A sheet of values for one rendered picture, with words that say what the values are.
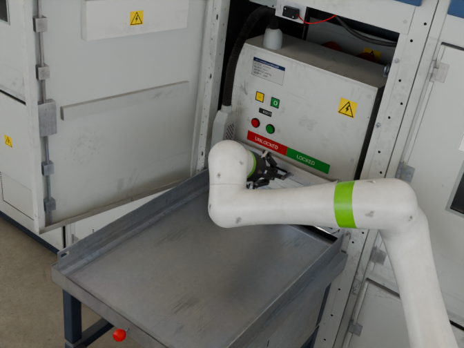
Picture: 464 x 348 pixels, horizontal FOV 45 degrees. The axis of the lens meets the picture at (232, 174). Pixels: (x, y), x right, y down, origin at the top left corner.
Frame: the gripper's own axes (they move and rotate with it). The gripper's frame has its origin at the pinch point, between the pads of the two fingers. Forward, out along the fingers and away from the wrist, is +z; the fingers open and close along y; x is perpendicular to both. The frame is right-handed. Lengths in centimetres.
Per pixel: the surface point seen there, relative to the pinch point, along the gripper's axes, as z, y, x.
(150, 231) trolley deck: -18.9, 32.2, -23.5
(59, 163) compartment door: -42, 22, -48
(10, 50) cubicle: 3, -1, -141
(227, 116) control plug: -8.7, -11.4, -20.0
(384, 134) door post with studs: -10.5, -23.7, 30.2
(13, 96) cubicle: 16, 18, -143
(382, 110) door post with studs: -13.4, -29.6, 27.8
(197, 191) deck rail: 6.0, 17.4, -27.2
